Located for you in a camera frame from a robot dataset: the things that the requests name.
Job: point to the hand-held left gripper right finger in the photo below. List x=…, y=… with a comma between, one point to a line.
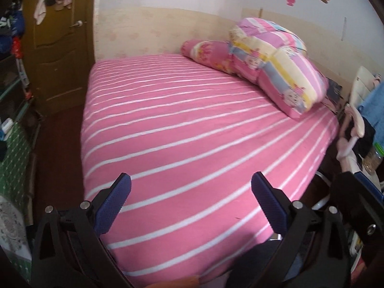
x=270, y=204

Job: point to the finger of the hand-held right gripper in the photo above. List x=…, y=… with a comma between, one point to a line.
x=357, y=207

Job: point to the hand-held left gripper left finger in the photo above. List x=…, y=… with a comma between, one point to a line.
x=112, y=204

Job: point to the jar with green lid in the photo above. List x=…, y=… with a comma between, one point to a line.
x=372, y=159

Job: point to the white office chair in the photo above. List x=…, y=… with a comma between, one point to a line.
x=357, y=120

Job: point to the blue towel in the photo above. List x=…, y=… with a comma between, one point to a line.
x=373, y=111

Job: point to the white lace cloth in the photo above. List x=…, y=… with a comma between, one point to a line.
x=13, y=234

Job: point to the green patterned cloth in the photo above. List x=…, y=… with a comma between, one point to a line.
x=16, y=159

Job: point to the dark cloth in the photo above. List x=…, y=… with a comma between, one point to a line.
x=333, y=94

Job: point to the folded pink cartoon quilt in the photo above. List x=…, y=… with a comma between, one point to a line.
x=276, y=66

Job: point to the brown wooden door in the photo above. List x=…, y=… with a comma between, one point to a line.
x=63, y=60

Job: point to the pink floral pillow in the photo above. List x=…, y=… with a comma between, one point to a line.
x=207, y=54

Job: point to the red bag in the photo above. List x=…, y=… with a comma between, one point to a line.
x=17, y=48

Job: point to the blue bag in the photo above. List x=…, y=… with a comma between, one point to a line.
x=13, y=24

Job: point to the white hanging cloth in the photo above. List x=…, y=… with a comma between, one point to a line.
x=40, y=10

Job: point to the pink bear wall sticker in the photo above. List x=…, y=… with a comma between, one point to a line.
x=291, y=0

